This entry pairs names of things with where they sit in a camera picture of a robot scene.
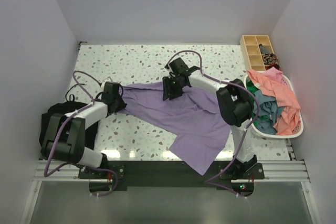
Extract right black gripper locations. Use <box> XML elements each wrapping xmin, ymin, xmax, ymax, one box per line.
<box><xmin>163</xmin><ymin>76</ymin><xmax>185</xmax><ymax>101</ymax></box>

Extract purple t shirt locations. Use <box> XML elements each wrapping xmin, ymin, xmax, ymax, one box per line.
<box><xmin>122</xmin><ymin>82</ymin><xmax>230</xmax><ymax>175</ymax></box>

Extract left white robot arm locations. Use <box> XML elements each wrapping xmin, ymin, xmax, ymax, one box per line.
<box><xmin>41</xmin><ymin>82</ymin><xmax>127</xmax><ymax>178</ymax></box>

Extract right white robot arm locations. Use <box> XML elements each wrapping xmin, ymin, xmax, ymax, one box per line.
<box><xmin>163</xmin><ymin>58</ymin><xmax>257</xmax><ymax>178</ymax></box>

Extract black folded t shirt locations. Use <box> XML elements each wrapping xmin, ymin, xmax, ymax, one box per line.
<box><xmin>39</xmin><ymin>101</ymin><xmax>98</xmax><ymax>164</ymax></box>

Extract green t shirt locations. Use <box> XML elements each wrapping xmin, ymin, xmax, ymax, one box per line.
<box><xmin>246</xmin><ymin>81</ymin><xmax>259</xmax><ymax>95</ymax></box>

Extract wooden compartment box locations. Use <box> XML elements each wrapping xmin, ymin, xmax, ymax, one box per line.
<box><xmin>240</xmin><ymin>35</ymin><xmax>275</xmax><ymax>71</ymax></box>

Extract white laundry basket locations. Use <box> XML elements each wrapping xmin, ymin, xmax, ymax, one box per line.
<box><xmin>243</xmin><ymin>73</ymin><xmax>305</xmax><ymax>139</ymax></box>

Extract blue t shirt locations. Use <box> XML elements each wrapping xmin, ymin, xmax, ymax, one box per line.
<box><xmin>254</xmin><ymin>90</ymin><xmax>278</xmax><ymax>135</ymax></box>

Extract patterned cloth in box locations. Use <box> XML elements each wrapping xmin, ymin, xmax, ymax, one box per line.
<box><xmin>258</xmin><ymin>44</ymin><xmax>281</xmax><ymax>70</ymax></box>

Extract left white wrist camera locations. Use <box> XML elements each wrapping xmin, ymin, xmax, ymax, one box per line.
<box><xmin>102</xmin><ymin>77</ymin><xmax>112</xmax><ymax>83</ymax></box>

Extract black cable on table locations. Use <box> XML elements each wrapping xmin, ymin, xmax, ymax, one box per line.
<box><xmin>65</xmin><ymin>83</ymin><xmax>87</xmax><ymax>102</ymax></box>

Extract black mounting base plate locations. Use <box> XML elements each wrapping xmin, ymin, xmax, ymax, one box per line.
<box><xmin>78</xmin><ymin>161</ymin><xmax>265</xmax><ymax>196</ymax></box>

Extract aluminium rail frame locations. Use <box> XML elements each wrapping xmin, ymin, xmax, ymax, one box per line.
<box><xmin>33</xmin><ymin>140</ymin><xmax>312</xmax><ymax>183</ymax></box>

